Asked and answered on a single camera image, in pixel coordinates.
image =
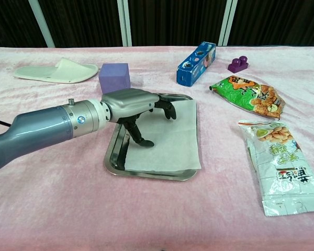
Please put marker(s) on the stainless steel tray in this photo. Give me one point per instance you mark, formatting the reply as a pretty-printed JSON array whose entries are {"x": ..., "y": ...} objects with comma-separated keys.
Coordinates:
[{"x": 116, "y": 154}]

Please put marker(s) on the pink plush table cloth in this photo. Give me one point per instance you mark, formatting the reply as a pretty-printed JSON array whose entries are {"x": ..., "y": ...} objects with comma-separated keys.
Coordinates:
[{"x": 157, "y": 209}]

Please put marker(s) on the white frame post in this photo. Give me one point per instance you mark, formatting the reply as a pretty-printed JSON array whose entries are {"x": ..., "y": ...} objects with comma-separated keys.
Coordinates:
[
  {"x": 227, "y": 23},
  {"x": 124, "y": 23},
  {"x": 42, "y": 23}
]

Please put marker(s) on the white snack bag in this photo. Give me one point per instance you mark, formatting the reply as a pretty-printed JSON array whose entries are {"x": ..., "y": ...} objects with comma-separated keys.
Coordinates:
[{"x": 280, "y": 167}]

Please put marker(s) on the white disposable slipper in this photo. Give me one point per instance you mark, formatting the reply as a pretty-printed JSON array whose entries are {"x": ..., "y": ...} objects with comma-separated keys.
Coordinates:
[{"x": 68, "y": 70}]

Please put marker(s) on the blue cookie box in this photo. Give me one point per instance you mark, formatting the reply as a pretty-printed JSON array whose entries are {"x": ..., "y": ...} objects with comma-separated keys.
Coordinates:
[{"x": 196, "y": 65}]

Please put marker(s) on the green snack bag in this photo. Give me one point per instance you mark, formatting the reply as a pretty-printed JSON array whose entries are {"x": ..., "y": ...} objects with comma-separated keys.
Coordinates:
[{"x": 240, "y": 94}]

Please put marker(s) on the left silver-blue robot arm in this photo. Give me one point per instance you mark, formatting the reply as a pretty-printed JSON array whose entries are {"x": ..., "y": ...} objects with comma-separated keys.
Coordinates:
[{"x": 42, "y": 130}]

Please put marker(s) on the white paper sheet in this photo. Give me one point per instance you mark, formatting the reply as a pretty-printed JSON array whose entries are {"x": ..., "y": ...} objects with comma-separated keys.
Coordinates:
[{"x": 172, "y": 146}]

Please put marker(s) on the purple foam cube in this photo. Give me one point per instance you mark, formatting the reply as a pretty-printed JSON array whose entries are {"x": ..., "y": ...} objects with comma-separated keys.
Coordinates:
[{"x": 114, "y": 78}]

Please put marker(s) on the purple toy building brick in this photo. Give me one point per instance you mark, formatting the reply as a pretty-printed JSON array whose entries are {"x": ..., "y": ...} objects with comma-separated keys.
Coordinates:
[{"x": 238, "y": 65}]

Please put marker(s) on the left black-fingered silver robot hand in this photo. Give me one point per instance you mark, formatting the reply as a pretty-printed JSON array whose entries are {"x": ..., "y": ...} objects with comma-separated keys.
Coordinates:
[{"x": 130, "y": 102}]

